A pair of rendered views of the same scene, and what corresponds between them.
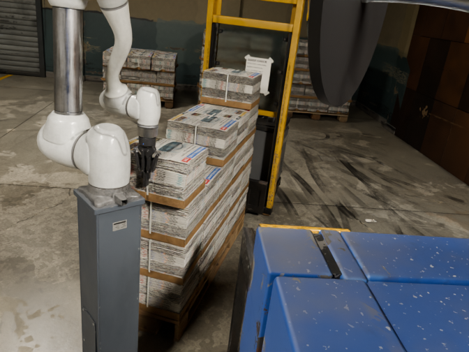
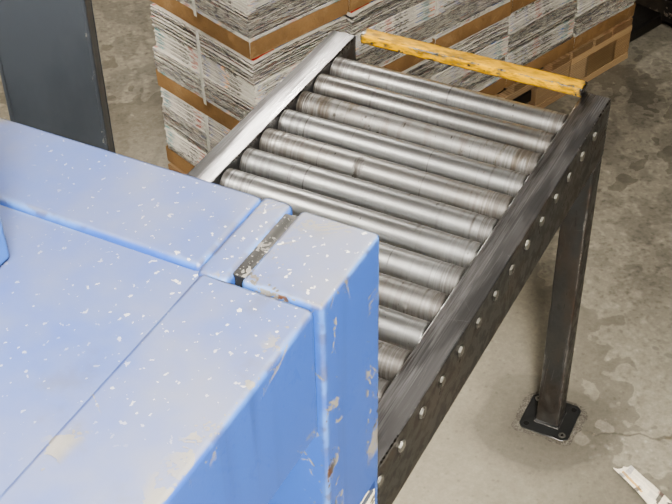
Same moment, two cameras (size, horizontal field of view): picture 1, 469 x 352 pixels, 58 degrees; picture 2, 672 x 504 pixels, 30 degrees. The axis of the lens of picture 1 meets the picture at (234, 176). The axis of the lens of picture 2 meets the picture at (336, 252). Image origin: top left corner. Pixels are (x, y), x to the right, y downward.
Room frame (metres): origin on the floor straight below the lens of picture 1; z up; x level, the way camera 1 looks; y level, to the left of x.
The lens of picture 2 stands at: (-0.03, -1.27, 2.00)
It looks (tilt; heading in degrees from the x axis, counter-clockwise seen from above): 40 degrees down; 35
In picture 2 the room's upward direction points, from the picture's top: 1 degrees counter-clockwise
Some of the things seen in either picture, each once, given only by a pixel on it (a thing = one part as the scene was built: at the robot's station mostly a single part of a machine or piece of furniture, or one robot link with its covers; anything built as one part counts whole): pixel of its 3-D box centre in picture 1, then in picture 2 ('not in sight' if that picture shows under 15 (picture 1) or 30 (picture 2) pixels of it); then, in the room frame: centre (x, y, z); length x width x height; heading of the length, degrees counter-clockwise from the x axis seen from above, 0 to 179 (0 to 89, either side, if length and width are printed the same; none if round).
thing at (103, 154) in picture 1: (106, 153); not in sight; (1.48, 0.49, 1.17); 0.18 x 0.16 x 0.22; 68
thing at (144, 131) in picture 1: (147, 130); not in sight; (1.77, 0.40, 1.19); 0.09 x 0.09 x 0.06
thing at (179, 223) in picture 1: (189, 222); (381, 14); (2.39, 0.25, 0.42); 1.17 x 0.39 x 0.83; 167
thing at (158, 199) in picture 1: (181, 190); not in sight; (1.90, 0.26, 0.86); 0.29 x 0.16 x 0.04; 166
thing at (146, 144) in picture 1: (146, 145); not in sight; (1.77, 0.40, 1.12); 0.08 x 0.07 x 0.09; 77
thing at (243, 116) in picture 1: (216, 127); not in sight; (2.81, 0.16, 0.95); 0.38 x 0.29 x 0.23; 77
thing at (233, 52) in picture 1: (248, 67); not in sight; (3.54, -0.01, 1.28); 0.57 x 0.01 x 0.65; 77
